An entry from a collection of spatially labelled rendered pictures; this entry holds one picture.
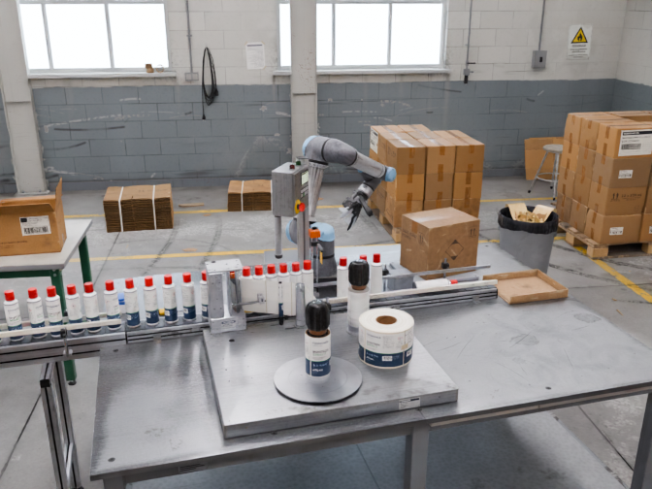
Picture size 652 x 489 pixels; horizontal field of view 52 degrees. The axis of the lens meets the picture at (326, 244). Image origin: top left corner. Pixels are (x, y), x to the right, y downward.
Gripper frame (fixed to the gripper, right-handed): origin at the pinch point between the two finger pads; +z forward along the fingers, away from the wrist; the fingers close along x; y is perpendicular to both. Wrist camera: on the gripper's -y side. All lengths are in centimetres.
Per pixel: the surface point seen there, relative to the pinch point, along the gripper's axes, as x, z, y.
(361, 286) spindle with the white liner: 69, 41, -60
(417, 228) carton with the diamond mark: 16.9, -10.4, -42.8
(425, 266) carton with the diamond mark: 9, 2, -54
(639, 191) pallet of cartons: -235, -222, -81
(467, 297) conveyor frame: 13, 7, -80
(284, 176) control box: 88, 21, -13
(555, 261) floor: -254, -140, -49
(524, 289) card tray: -6, -15, -96
